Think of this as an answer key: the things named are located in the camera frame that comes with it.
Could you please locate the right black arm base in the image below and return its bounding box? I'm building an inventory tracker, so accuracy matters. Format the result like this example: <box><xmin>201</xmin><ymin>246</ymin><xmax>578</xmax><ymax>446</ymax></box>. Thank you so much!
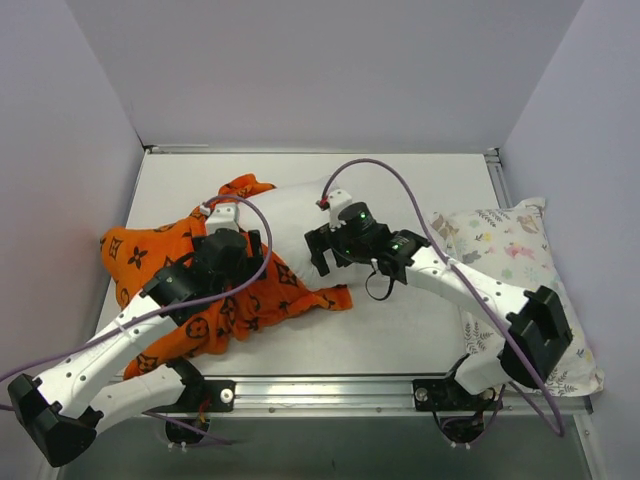
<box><xmin>409</xmin><ymin>362</ymin><xmax>497</xmax><ymax>413</ymax></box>

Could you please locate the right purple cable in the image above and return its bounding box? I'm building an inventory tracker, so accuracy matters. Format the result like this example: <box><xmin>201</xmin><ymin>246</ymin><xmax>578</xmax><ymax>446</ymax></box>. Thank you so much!
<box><xmin>315</xmin><ymin>158</ymin><xmax>566</xmax><ymax>437</ymax></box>

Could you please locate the purple cable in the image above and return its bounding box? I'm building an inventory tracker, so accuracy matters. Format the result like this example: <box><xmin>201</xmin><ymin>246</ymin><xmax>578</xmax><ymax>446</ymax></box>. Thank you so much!
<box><xmin>315</xmin><ymin>158</ymin><xmax>566</xmax><ymax>437</ymax></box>
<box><xmin>0</xmin><ymin>195</ymin><xmax>274</xmax><ymax>414</ymax></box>

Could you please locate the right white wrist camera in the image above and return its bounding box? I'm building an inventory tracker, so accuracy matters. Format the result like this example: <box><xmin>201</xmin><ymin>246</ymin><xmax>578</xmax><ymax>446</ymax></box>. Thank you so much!
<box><xmin>316</xmin><ymin>189</ymin><xmax>353</xmax><ymax>230</ymax></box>

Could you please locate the orange black patterned pillowcase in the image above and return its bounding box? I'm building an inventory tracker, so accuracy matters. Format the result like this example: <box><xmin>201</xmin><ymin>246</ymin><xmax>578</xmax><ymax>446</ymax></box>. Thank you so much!
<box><xmin>100</xmin><ymin>174</ymin><xmax>353</xmax><ymax>379</ymax></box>

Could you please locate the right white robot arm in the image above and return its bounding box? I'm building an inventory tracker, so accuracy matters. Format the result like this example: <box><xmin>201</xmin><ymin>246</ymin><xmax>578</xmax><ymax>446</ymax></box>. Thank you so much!
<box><xmin>305</xmin><ymin>200</ymin><xmax>572</xmax><ymax>409</ymax></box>

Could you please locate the aluminium rail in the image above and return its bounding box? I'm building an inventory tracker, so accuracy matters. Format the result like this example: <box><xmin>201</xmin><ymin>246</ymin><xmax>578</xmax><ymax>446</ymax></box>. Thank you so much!
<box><xmin>124</xmin><ymin>375</ymin><xmax>591</xmax><ymax>419</ymax></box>
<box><xmin>144</xmin><ymin>144</ymin><xmax>500</xmax><ymax>156</ymax></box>
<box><xmin>484</xmin><ymin>148</ymin><xmax>513</xmax><ymax>208</ymax></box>

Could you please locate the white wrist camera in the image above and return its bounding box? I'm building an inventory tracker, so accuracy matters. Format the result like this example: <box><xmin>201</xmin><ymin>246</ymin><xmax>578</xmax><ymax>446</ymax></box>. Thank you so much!
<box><xmin>199</xmin><ymin>202</ymin><xmax>240</xmax><ymax>235</ymax></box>
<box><xmin>316</xmin><ymin>189</ymin><xmax>353</xmax><ymax>230</ymax></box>

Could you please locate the white pillow insert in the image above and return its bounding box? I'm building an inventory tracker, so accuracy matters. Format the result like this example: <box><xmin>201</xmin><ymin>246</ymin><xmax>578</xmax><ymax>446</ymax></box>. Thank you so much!
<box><xmin>249</xmin><ymin>177</ymin><xmax>367</xmax><ymax>291</ymax></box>

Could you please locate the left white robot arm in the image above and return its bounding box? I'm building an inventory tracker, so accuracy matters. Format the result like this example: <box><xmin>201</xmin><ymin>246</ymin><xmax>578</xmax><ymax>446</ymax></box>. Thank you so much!
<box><xmin>8</xmin><ymin>228</ymin><xmax>267</xmax><ymax>467</ymax></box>

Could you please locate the front aluminium rail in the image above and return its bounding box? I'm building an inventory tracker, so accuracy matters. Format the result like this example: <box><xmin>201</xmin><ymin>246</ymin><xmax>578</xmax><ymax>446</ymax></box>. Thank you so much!
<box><xmin>124</xmin><ymin>375</ymin><xmax>591</xmax><ymax>419</ymax></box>

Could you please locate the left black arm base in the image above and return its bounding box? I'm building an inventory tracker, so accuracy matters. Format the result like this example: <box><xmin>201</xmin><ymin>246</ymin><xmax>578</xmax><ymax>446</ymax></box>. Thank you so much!
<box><xmin>165</xmin><ymin>358</ymin><xmax>236</xmax><ymax>413</ymax></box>

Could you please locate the back aluminium rail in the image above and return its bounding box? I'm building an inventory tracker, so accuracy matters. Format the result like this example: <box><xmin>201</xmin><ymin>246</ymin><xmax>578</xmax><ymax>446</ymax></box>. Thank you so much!
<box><xmin>144</xmin><ymin>144</ymin><xmax>500</xmax><ymax>156</ymax></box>

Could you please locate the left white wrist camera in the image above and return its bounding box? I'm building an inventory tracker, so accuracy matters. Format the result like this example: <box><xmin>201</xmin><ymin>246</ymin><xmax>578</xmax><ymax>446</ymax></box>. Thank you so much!
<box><xmin>199</xmin><ymin>202</ymin><xmax>240</xmax><ymax>235</ymax></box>

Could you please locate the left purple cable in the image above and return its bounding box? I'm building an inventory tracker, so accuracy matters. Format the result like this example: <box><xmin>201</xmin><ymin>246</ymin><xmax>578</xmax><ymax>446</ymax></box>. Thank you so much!
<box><xmin>0</xmin><ymin>195</ymin><xmax>274</xmax><ymax>414</ymax></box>

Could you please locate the floral white pillow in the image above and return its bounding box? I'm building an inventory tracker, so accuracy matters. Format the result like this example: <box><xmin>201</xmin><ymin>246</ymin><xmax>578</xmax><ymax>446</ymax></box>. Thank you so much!
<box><xmin>430</xmin><ymin>197</ymin><xmax>604</xmax><ymax>397</ymax></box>

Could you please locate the right aluminium rail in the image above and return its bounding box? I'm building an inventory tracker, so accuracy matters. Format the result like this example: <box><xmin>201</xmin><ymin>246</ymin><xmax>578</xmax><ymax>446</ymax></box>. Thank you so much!
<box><xmin>484</xmin><ymin>148</ymin><xmax>513</xmax><ymax>208</ymax></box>

